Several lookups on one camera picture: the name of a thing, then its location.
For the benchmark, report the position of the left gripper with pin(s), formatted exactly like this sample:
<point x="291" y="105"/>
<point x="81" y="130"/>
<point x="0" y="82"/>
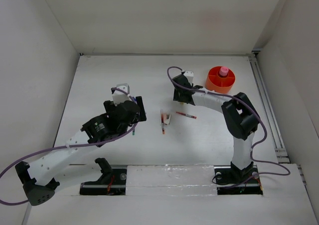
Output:
<point x="110" y="106"/>

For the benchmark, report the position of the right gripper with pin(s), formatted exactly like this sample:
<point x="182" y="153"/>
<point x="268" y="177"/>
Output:
<point x="177" y="96"/>

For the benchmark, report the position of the pink capped glue stick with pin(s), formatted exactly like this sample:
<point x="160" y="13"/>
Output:
<point x="223" y="72"/>

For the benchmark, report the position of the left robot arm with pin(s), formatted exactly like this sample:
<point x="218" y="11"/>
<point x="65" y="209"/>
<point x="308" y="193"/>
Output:
<point x="42" y="178"/>

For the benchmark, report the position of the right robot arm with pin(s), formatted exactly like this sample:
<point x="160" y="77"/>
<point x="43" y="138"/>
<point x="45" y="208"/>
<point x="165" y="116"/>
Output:
<point x="241" y="120"/>

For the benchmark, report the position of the red gel pen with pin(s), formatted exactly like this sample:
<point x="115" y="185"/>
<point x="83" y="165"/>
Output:
<point x="187" y="115"/>

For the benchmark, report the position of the orange gel pen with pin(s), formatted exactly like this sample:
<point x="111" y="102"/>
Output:
<point x="162" y="117"/>

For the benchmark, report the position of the orange round organizer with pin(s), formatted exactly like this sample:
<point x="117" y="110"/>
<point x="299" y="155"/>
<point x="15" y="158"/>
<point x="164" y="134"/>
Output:
<point x="218" y="84"/>

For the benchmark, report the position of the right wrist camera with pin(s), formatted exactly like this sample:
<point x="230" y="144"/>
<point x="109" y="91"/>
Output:
<point x="189" y="75"/>

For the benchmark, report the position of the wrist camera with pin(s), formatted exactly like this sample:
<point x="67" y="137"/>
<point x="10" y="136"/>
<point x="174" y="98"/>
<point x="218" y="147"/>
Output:
<point x="189" y="75"/>
<point x="120" y="93"/>

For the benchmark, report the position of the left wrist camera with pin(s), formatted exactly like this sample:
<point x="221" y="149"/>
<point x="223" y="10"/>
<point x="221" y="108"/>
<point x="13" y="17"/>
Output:
<point x="120" y="93"/>

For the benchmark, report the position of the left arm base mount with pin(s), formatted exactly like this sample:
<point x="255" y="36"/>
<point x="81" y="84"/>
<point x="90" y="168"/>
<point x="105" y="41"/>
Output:
<point x="112" y="181"/>

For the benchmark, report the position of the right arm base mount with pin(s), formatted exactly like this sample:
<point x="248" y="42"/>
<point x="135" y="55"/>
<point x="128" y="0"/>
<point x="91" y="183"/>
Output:
<point x="228" y="184"/>

